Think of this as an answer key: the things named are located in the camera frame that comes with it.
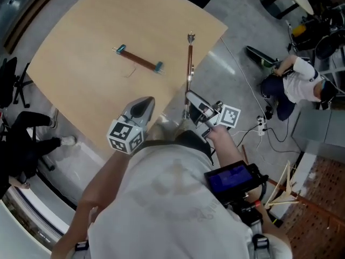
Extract person's beige right shoe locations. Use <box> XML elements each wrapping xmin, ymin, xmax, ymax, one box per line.
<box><xmin>176</xmin><ymin>118</ymin><xmax>194</xmax><ymax>134</ymax></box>

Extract grey harness strap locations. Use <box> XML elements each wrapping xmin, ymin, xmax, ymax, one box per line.
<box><xmin>249</xmin><ymin>221</ymin><xmax>272</xmax><ymax>259</ymax></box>

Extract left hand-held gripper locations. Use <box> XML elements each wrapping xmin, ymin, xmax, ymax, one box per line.
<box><xmin>106</xmin><ymin>96</ymin><xmax>156</xmax><ymax>155</ymax></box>

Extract brown wooden coat rack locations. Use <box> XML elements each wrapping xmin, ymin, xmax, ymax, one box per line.
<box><xmin>241</xmin><ymin>144</ymin><xmax>345</xmax><ymax>228</ymax></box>

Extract black oval case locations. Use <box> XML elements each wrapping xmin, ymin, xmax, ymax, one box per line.
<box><xmin>245</xmin><ymin>45</ymin><xmax>280</xmax><ymax>70</ymax></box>

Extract person's right forearm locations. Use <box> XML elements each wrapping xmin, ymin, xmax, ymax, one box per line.
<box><xmin>208</xmin><ymin>124</ymin><xmax>292</xmax><ymax>253</ymax></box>

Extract person's beige left shoe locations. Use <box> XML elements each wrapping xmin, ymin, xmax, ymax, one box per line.
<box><xmin>155</xmin><ymin>114</ymin><xmax>177</xmax><ymax>138</ymax></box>

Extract person's white t-shirt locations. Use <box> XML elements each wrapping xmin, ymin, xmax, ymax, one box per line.
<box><xmin>87</xmin><ymin>141</ymin><xmax>293</xmax><ymax>259</ymax></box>

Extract pile of black equipment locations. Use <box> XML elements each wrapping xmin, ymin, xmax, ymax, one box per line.
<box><xmin>289</xmin><ymin>3</ymin><xmax>345</xmax><ymax>61</ymax></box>

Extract person's dark shorts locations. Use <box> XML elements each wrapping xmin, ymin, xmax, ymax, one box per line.
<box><xmin>141</xmin><ymin>129</ymin><xmax>215</xmax><ymax>166</ymax></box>

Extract black chest monitor blue screen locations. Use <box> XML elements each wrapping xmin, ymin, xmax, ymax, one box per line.
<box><xmin>203</xmin><ymin>160</ymin><xmax>268</xmax><ymax>209</ymax></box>

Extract white floor cable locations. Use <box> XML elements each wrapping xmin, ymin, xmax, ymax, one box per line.
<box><xmin>220</xmin><ymin>38</ymin><xmax>267</xmax><ymax>118</ymax></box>

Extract person's left forearm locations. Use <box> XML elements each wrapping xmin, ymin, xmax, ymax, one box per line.
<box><xmin>50</xmin><ymin>148</ymin><xmax>130</xmax><ymax>259</ymax></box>

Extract black chest mount rig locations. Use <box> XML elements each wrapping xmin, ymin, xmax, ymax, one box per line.
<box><xmin>223</xmin><ymin>192</ymin><xmax>266</xmax><ymax>228</ymax></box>

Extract white power strip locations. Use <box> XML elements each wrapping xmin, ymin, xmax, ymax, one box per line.
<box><xmin>256</xmin><ymin>114</ymin><xmax>267</xmax><ymax>137</ymax></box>

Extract person's beige shoe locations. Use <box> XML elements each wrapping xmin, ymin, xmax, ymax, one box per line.
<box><xmin>176</xmin><ymin>118</ymin><xmax>194</xmax><ymax>134</ymax></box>
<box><xmin>155</xmin><ymin>114</ymin><xmax>177</xmax><ymax>138</ymax></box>

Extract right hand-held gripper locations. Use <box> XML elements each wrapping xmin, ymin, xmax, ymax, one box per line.
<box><xmin>185</xmin><ymin>90</ymin><xmax>241</xmax><ymax>139</ymax></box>

